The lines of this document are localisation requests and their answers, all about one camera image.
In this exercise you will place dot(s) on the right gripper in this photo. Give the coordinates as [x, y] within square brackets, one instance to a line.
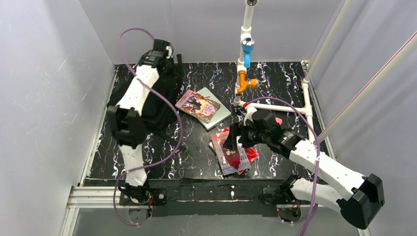
[237, 134]

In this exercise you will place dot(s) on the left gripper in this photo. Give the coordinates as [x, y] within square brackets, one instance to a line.
[177, 61]

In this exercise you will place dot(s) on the maroon illustrated book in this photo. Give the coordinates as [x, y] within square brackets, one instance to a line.
[230, 161]

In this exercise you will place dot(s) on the black student backpack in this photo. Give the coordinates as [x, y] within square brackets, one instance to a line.
[156, 114]

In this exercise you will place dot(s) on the red patterned book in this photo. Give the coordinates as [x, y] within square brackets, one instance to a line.
[250, 152]

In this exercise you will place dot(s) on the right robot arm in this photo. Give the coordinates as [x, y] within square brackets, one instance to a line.
[358, 198]

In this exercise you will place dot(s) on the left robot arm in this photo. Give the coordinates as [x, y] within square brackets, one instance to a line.
[135, 176]

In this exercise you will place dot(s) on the pink illustrated book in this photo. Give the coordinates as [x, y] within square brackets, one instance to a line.
[198, 106]

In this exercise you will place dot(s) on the pink eraser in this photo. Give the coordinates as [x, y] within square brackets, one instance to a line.
[279, 121]

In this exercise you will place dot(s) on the orange flashlight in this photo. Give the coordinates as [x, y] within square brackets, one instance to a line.
[245, 84]

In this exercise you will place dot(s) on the blue flashlight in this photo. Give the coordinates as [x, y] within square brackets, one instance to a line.
[247, 45]

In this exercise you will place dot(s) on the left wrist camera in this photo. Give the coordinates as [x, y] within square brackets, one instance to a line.
[169, 52]

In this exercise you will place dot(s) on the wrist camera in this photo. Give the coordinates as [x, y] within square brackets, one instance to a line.
[250, 110]
[169, 52]

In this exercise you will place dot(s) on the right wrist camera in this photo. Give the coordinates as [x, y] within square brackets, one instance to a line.
[250, 110]

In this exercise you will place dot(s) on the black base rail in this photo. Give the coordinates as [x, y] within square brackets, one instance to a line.
[211, 197]

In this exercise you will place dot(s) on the white pvc pipe frame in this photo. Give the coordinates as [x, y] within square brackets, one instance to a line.
[402, 53]

